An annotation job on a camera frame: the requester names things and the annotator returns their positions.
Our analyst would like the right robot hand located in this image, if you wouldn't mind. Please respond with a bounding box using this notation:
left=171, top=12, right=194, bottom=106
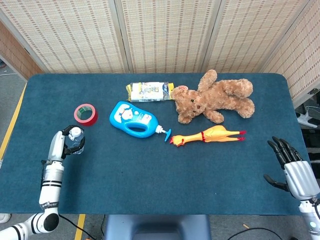
left=263, top=136, right=320, bottom=201

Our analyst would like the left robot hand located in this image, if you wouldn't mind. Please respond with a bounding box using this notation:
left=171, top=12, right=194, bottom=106
left=47, top=124, right=86, bottom=163

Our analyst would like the small clear bottle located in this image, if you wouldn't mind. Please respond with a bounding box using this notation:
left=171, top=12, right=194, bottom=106
left=67, top=126, right=85, bottom=155

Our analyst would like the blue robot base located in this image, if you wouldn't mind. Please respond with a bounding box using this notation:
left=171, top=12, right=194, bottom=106
left=103, top=214, right=212, bottom=240

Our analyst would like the blue pump detergent bottle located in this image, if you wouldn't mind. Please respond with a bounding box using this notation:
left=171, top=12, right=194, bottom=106
left=108, top=100, right=172, bottom=143

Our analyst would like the red tape roll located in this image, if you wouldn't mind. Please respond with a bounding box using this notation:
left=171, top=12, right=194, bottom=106
left=73, top=103, right=99, bottom=127

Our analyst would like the white power strip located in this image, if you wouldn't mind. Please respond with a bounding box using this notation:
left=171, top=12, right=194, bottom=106
left=296, top=111, right=318, bottom=129

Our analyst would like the yellow rubber chicken toy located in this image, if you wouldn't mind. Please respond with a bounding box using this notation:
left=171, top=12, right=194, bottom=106
left=169, top=125, right=247, bottom=148

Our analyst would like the teal table cloth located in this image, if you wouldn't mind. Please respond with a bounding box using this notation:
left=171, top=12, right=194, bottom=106
left=0, top=72, right=311, bottom=216

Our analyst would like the brown woven screen panel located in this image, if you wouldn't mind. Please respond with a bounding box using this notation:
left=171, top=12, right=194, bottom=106
left=0, top=19, right=45, bottom=82

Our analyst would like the snack package with yellow ends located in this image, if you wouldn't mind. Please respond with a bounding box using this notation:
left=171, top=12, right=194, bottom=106
left=125, top=81, right=175, bottom=103

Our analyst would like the woven beige screen panel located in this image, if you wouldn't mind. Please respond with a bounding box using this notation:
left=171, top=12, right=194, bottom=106
left=261, top=0, right=320, bottom=108
left=201, top=0, right=313, bottom=74
left=0, top=0, right=130, bottom=75
left=114, top=0, right=223, bottom=74

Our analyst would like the brown teddy bear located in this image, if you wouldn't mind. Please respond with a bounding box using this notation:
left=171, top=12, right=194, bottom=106
left=170, top=69, right=256, bottom=125

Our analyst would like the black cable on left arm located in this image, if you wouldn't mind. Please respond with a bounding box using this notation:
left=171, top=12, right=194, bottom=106
left=40, top=159, right=48, bottom=191

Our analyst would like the black floor cable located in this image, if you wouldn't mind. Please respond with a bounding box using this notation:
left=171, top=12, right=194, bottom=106
left=58, top=214, right=97, bottom=240
left=226, top=227, right=283, bottom=240

